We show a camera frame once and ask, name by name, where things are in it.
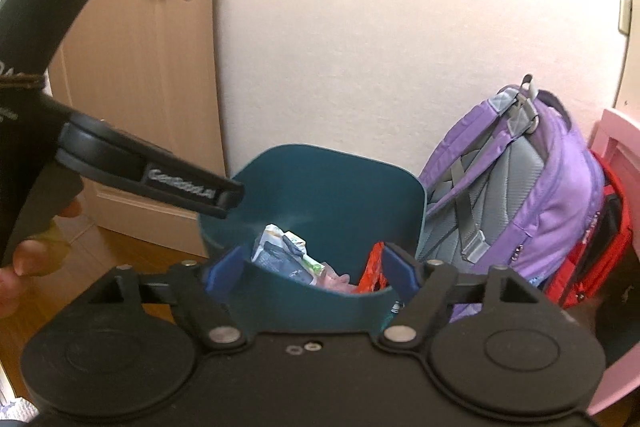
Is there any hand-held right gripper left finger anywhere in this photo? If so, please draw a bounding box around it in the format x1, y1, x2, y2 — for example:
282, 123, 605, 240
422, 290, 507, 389
90, 247, 247, 350

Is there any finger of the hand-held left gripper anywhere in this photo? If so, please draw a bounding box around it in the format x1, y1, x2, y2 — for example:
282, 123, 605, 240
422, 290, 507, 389
142, 157, 246, 219

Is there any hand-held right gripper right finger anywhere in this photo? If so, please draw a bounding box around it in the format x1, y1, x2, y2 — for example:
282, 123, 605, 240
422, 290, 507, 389
380, 243, 546, 350

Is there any red plastic bag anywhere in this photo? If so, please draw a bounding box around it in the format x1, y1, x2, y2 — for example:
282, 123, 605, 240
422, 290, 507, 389
357, 242, 396, 294

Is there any white blue plastic package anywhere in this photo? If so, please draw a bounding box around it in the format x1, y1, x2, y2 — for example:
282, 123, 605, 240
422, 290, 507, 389
250, 223, 326, 285

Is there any pink plastic bag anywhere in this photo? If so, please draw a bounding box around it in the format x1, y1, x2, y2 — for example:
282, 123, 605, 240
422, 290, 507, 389
320, 262, 361, 295

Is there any teal trash bin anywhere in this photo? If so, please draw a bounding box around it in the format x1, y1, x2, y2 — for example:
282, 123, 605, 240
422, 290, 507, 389
197, 145, 428, 333

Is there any person's left hand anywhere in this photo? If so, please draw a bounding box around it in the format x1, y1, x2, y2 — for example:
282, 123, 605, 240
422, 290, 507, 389
0, 197, 83, 320

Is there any beige wooden door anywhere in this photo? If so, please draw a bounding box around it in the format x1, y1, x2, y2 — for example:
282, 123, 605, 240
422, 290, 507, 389
44, 0, 226, 258

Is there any purple backpack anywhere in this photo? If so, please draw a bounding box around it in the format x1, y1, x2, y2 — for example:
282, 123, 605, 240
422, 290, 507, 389
417, 74, 608, 325

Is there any red backpack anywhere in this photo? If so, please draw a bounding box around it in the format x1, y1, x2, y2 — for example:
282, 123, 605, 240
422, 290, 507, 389
542, 149, 628, 310

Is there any pink wooden furniture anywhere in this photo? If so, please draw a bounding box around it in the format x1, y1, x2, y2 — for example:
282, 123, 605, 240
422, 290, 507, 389
587, 108, 640, 418

